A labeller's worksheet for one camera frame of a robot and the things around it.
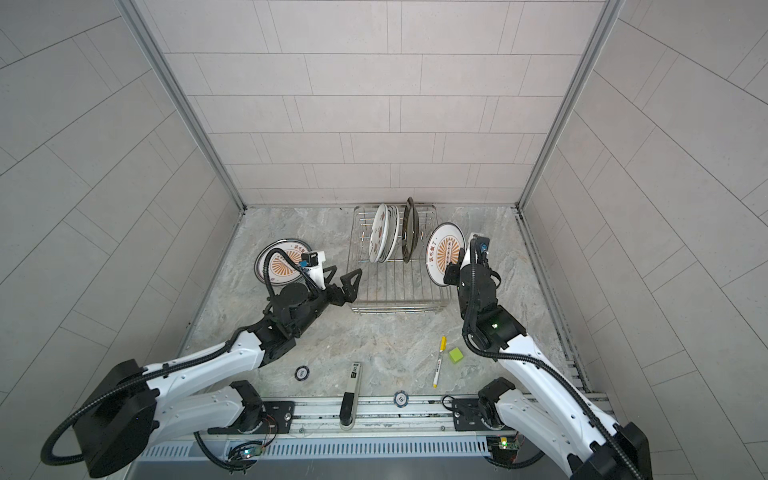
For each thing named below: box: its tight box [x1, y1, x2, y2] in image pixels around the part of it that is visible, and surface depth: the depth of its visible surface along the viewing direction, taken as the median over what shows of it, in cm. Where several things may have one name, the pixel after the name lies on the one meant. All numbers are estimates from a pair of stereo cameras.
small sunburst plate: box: [425, 222, 466, 287], surface depth 82 cm
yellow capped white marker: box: [433, 336, 447, 389], surface depth 82 cm
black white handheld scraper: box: [339, 362, 361, 431], surface depth 71 cm
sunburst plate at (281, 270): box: [254, 238, 312, 285], surface depth 98 cm
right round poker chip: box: [394, 390, 409, 408], surface depth 75 cm
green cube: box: [449, 347, 464, 364], surface depth 81 cm
